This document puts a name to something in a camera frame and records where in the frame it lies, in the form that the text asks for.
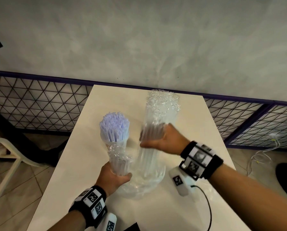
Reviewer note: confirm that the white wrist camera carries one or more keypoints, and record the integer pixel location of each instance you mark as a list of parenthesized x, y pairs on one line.
[(179, 181), (109, 223)]

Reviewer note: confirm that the person's left forearm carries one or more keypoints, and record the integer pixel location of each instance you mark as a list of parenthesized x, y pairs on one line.
[(68, 222)]

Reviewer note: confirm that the person's left hand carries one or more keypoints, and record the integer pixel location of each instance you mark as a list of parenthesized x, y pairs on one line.
[(109, 182)]

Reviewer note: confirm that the dark wooden post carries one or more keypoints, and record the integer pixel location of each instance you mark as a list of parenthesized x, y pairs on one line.
[(20, 139)]

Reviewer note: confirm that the black flat object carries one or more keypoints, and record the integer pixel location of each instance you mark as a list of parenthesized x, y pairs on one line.
[(133, 227)]

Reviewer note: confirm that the handful of clear straws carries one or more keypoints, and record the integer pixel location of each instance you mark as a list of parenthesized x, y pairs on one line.
[(151, 161)]

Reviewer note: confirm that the cluster of white straws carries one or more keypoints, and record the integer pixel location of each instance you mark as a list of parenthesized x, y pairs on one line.
[(114, 125)]

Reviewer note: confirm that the black marker wristband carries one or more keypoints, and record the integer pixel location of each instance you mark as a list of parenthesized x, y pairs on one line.
[(90, 202), (201, 161)]

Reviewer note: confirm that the cluster of clear straws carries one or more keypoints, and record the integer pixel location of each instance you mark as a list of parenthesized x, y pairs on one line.
[(162, 105)]

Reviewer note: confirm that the pack of straws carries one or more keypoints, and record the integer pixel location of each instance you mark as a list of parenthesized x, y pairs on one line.
[(120, 163)]

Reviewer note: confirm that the person's right hand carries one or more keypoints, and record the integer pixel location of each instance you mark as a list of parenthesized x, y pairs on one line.
[(176, 141)]

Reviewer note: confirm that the person's right forearm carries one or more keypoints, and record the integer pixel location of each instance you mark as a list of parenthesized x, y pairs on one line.
[(249, 197)]

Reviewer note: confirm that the white plastic chair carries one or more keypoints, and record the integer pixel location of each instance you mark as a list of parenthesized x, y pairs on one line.
[(11, 143)]

